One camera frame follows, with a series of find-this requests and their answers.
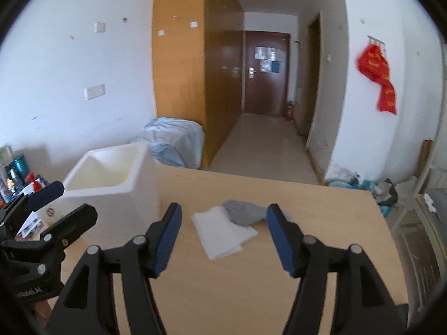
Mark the teal bottle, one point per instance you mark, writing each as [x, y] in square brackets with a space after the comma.
[20, 167]

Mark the white wall socket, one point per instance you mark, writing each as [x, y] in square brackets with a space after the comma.
[100, 27]

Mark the blue white bedding bundle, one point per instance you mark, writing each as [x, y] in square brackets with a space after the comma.
[174, 139]

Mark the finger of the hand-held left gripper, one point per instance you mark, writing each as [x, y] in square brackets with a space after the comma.
[47, 192]
[75, 221]

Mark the brown side door frame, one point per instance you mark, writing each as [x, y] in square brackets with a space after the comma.
[314, 76]

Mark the wooden chair back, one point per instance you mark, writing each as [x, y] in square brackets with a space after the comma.
[426, 160]

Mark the white door notices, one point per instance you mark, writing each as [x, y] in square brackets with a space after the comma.
[264, 53]

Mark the dark brown entrance door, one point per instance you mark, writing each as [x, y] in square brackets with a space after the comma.
[265, 90]

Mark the pile of floor clutter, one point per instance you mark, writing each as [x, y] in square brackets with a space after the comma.
[363, 188]

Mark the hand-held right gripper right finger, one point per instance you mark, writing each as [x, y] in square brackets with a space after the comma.
[283, 242]

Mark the yellow figurine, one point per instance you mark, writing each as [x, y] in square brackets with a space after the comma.
[11, 186]

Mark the grey bedding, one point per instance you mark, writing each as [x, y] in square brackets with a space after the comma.
[438, 200]

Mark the wooden wardrobe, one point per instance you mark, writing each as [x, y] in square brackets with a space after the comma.
[185, 76]

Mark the folded printed leaflet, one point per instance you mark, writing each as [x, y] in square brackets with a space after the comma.
[31, 225]

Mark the blue door notice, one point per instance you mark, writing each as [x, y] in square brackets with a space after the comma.
[275, 67]

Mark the double white wall switch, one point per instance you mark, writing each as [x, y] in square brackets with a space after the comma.
[94, 91]

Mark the red fire extinguisher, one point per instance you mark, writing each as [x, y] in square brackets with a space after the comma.
[290, 111]

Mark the grey sock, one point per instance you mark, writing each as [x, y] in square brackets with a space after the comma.
[244, 213]

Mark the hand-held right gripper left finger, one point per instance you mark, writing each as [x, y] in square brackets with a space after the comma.
[167, 242]

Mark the metal wall hook rack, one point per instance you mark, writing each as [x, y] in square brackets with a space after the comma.
[377, 40]

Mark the white cloth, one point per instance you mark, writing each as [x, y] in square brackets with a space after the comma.
[218, 237]

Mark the white foam box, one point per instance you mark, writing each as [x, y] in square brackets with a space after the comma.
[143, 188]

